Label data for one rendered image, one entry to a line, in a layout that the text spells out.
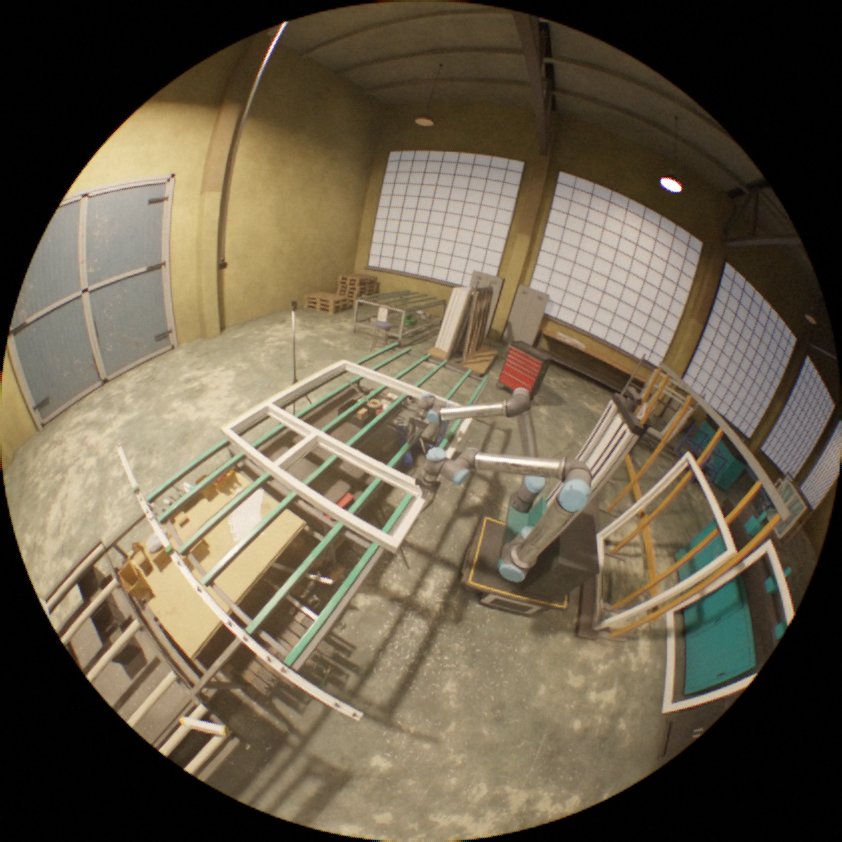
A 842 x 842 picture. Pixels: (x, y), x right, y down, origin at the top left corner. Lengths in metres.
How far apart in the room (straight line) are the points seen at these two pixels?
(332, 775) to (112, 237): 7.60
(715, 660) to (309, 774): 3.59
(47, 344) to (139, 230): 2.79
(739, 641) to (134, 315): 10.02
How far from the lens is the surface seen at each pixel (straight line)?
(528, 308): 8.33
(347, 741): 2.22
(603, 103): 9.48
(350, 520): 1.41
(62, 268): 6.73
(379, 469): 1.66
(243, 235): 7.76
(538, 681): 2.53
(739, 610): 3.72
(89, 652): 2.35
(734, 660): 3.65
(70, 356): 6.84
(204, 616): 1.74
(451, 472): 1.26
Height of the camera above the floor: 2.14
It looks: 35 degrees down
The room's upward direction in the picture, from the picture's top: 13 degrees clockwise
